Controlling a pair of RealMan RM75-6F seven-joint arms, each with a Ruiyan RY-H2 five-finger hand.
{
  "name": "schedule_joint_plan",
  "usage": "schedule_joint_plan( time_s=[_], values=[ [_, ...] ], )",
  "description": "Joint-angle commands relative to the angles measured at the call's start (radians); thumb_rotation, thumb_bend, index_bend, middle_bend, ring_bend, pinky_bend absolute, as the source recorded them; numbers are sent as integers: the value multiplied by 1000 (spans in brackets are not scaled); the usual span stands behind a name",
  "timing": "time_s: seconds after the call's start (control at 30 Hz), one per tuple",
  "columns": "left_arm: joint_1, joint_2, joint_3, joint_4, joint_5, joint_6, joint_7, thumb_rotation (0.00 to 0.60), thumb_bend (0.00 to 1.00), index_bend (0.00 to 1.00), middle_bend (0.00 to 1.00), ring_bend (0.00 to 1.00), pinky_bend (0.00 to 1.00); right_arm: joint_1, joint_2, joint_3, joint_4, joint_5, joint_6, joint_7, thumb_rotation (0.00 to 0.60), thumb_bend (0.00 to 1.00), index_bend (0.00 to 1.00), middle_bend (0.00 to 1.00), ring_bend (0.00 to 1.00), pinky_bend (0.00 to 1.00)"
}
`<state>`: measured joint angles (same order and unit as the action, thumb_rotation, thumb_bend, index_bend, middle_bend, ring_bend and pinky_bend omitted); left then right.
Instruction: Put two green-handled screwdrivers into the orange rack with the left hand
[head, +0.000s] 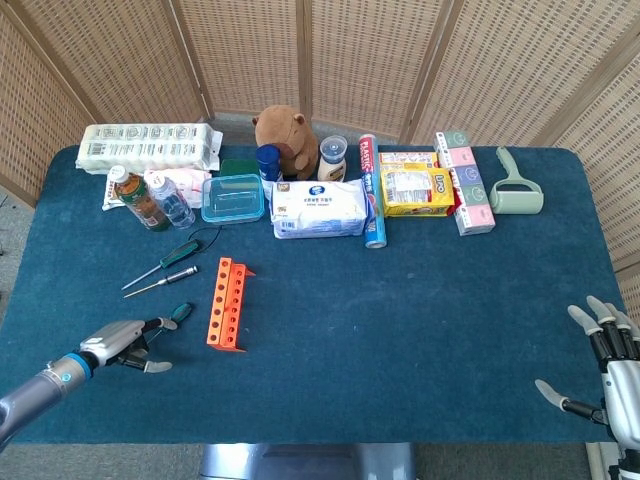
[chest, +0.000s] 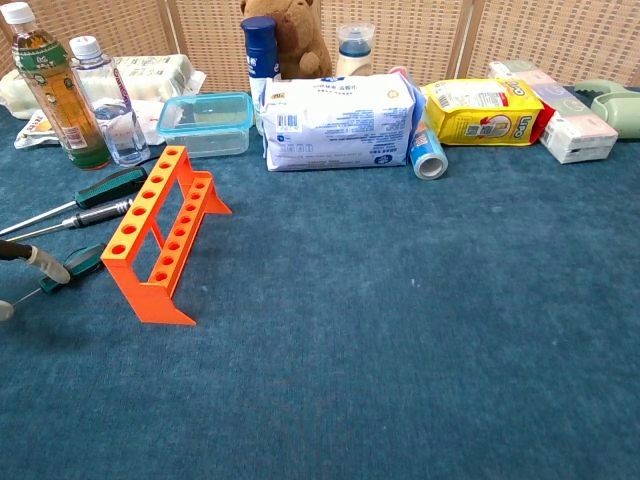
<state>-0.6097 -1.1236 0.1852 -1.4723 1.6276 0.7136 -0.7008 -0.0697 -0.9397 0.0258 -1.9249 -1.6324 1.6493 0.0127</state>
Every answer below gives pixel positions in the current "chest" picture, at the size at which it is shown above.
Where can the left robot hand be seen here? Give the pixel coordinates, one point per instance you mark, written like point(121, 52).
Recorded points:
point(47, 265)

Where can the small thin green screwdriver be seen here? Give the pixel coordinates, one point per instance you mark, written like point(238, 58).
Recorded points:
point(87, 260)

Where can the large green black screwdriver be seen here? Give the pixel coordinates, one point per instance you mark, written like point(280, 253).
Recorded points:
point(110, 187)

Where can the orange test tube rack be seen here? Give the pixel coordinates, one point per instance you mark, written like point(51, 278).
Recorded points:
point(150, 300)

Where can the white packet red print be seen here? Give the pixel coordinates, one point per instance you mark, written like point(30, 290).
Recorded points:
point(35, 130)

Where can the green tea bottle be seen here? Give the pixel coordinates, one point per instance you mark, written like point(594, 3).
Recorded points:
point(60, 100)

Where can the clear water bottle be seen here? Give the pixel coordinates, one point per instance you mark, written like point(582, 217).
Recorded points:
point(100, 75)

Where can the clear container blue lid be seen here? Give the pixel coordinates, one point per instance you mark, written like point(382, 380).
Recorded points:
point(205, 125)

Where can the white paper roll pack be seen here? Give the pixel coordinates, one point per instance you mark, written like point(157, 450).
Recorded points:
point(150, 75)

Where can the blue cap spray can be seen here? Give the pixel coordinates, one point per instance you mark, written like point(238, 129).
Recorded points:
point(260, 50)

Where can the white wet wipes pack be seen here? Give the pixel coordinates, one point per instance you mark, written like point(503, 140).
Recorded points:
point(340, 120)

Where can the brown capybara plush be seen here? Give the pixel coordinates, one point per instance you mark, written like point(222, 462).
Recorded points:
point(300, 40)

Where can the blue carpet table cover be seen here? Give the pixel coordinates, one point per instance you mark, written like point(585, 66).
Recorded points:
point(400, 325)

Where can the cream bottle clear cap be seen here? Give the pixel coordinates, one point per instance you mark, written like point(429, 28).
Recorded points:
point(355, 60)

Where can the blue plastic wrap roll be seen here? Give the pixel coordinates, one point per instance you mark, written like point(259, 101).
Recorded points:
point(427, 155)

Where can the rattan folding screen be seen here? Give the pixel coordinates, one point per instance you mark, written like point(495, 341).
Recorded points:
point(425, 40)

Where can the yellow snack bag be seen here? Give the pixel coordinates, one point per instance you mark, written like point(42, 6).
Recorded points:
point(480, 120)

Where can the yellow red snack box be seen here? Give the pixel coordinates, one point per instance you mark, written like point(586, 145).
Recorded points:
point(547, 122)

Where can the pastel tissue box pack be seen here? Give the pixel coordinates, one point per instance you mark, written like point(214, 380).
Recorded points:
point(575, 130)

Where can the pale green lint roller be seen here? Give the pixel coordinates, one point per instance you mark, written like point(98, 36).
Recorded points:
point(620, 110)

